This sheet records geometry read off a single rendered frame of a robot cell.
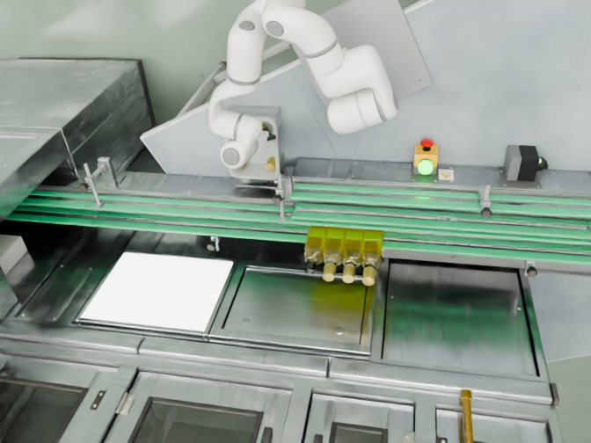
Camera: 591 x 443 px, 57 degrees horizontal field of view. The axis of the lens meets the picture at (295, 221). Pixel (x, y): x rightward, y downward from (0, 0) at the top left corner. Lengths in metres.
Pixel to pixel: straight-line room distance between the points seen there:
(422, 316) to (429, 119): 0.60
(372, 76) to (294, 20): 0.22
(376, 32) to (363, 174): 0.43
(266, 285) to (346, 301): 0.26
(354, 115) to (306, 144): 0.48
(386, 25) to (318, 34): 0.39
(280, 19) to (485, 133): 0.80
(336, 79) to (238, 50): 0.23
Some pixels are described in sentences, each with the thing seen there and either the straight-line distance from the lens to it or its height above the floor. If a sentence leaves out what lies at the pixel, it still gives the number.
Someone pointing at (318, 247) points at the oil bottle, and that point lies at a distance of 1.63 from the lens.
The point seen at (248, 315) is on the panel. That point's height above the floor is 1.22.
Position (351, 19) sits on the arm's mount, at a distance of 1.60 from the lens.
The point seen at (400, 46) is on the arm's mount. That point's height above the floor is 0.77.
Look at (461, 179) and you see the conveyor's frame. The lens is 1.73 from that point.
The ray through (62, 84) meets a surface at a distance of 2.53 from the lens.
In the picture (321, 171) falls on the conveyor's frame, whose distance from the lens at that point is 1.74.
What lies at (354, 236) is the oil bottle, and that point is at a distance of 1.67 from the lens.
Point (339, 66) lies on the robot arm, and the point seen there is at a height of 1.10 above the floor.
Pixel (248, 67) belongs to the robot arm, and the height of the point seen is 1.10.
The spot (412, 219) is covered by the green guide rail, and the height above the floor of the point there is 0.94.
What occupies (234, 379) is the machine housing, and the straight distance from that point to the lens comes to 1.56.
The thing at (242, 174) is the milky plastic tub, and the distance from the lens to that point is 1.82.
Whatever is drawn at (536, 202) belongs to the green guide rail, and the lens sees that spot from 1.72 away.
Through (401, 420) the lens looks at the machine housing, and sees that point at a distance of 1.49.
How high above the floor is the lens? 2.30
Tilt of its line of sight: 51 degrees down
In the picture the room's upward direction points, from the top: 163 degrees counter-clockwise
